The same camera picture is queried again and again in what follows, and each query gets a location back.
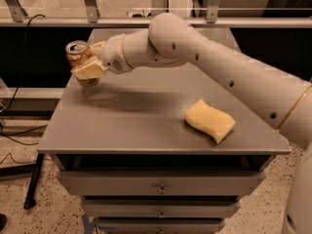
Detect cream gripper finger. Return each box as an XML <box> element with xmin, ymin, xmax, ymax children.
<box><xmin>71</xmin><ymin>56</ymin><xmax>108</xmax><ymax>80</ymax></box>
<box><xmin>90</xmin><ymin>41</ymin><xmax>105</xmax><ymax>57</ymax></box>

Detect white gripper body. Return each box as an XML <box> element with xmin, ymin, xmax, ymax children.
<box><xmin>100</xmin><ymin>34</ymin><xmax>133</xmax><ymax>74</ymax></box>

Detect orange soda can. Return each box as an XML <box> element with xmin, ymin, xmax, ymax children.
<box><xmin>65</xmin><ymin>40</ymin><xmax>99</xmax><ymax>88</ymax></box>

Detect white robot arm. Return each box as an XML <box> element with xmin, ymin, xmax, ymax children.
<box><xmin>66</xmin><ymin>13</ymin><xmax>312</xmax><ymax>234</ymax></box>

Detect yellow wavy sponge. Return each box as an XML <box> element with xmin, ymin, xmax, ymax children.
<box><xmin>184</xmin><ymin>99</ymin><xmax>236</xmax><ymax>143</ymax></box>

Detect grey drawer cabinet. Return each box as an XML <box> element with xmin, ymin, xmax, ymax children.
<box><xmin>37</xmin><ymin>27</ymin><xmax>293</xmax><ymax>234</ymax></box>

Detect top grey drawer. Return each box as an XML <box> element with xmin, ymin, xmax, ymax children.
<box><xmin>58</xmin><ymin>171</ymin><xmax>265</xmax><ymax>196</ymax></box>

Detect grey drawer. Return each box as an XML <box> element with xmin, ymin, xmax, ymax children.
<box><xmin>58</xmin><ymin>171</ymin><xmax>265</xmax><ymax>196</ymax></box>
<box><xmin>81</xmin><ymin>197</ymin><xmax>241</xmax><ymax>218</ymax></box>
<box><xmin>96</xmin><ymin>218</ymin><xmax>225</xmax><ymax>234</ymax></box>

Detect middle grey drawer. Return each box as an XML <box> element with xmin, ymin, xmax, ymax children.
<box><xmin>81</xmin><ymin>197</ymin><xmax>241</xmax><ymax>218</ymax></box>

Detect black stand leg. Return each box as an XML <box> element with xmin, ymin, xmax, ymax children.
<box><xmin>23</xmin><ymin>153</ymin><xmax>44</xmax><ymax>210</ymax></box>

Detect bottom grey drawer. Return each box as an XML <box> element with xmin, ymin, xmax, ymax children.
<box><xmin>96</xmin><ymin>218</ymin><xmax>225</xmax><ymax>234</ymax></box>

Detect metal window rail frame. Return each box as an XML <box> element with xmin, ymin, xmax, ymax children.
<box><xmin>0</xmin><ymin>0</ymin><xmax>312</xmax><ymax>28</ymax></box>

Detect black cable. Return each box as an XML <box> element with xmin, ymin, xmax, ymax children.
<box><xmin>0</xmin><ymin>14</ymin><xmax>50</xmax><ymax>166</ymax></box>

